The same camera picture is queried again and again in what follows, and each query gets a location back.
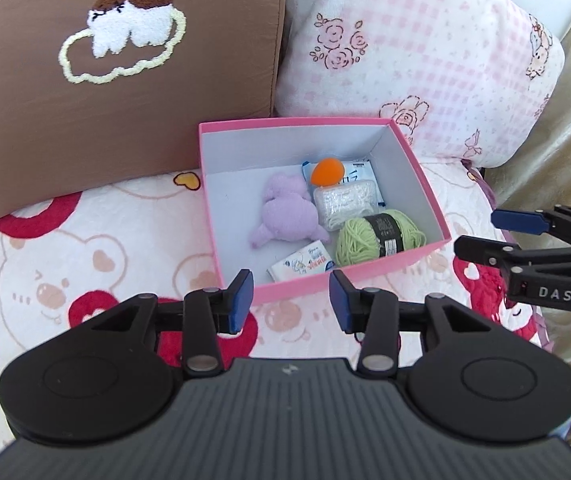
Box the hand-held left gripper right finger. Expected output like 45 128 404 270
329 270 492 378

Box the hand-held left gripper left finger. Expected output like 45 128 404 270
90 269 255 377

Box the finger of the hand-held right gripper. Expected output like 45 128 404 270
491 204 571 250
454 235 571 271

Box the white tissue packet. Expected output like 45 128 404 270
267 240 337 283

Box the green yarn ball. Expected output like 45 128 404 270
334 209 426 267

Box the pink cardboard box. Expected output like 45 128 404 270
198 117 452 306

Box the clear plastic floss box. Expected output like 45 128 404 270
314 180 384 232

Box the purple plush toy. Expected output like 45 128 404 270
249 172 331 249

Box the orange makeup sponge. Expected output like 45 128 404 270
310 157 346 186

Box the blue white wipes packet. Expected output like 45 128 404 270
300 159 384 207

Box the bear printed blanket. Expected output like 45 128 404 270
0 155 557 463

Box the pink checked pillow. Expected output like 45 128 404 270
273 0 566 169

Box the brown embroidered cushion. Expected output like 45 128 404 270
0 0 290 233

